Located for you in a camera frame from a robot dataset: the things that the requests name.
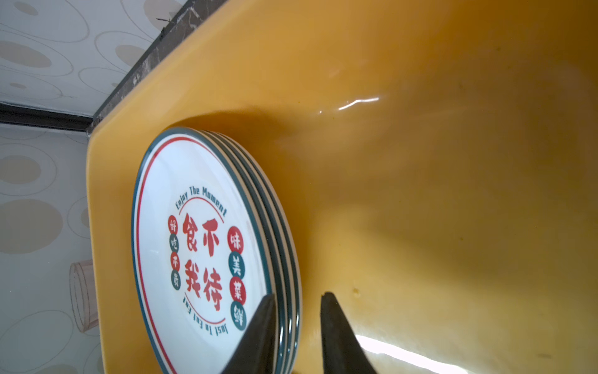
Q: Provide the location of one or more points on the pink translucent cup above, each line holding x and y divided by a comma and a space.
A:
83, 295

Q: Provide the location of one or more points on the yellow plastic bin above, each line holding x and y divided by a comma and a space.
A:
436, 160

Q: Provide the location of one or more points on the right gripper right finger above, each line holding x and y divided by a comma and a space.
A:
341, 351

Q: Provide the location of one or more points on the green rim lettered plate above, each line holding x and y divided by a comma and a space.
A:
271, 239

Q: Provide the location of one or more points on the red character white plate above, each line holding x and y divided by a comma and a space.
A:
289, 251

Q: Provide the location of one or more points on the green cloud pattern plate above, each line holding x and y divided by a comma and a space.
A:
280, 241

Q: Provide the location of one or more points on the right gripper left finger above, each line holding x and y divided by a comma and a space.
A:
255, 352

